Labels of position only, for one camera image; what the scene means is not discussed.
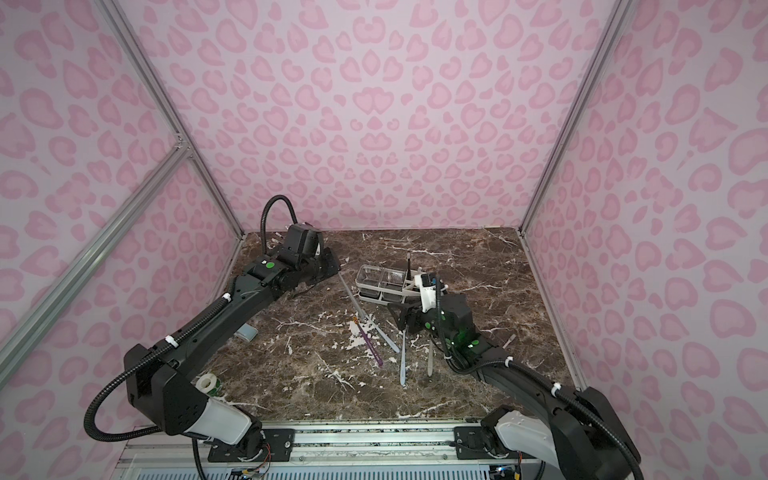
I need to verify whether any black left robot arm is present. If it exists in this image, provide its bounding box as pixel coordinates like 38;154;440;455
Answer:
83;220;340;442

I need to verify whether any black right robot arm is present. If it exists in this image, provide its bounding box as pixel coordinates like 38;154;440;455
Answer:
387;273;643;479

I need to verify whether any light blue angled toothbrush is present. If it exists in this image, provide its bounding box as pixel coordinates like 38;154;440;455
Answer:
366;314;401;354

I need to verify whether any cream toothbrush holder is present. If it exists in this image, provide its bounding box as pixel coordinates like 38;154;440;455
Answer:
355;265;420;306

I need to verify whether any white tape roll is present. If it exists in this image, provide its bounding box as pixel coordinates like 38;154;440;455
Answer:
195;373;221;397

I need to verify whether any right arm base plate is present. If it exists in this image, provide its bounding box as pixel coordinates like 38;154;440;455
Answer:
452;425;507;460

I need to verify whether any aluminium front rail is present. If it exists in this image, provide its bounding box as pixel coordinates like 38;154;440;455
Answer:
112;412;567;479

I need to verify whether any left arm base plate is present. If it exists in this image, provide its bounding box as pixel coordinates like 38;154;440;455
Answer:
207;428;296;463

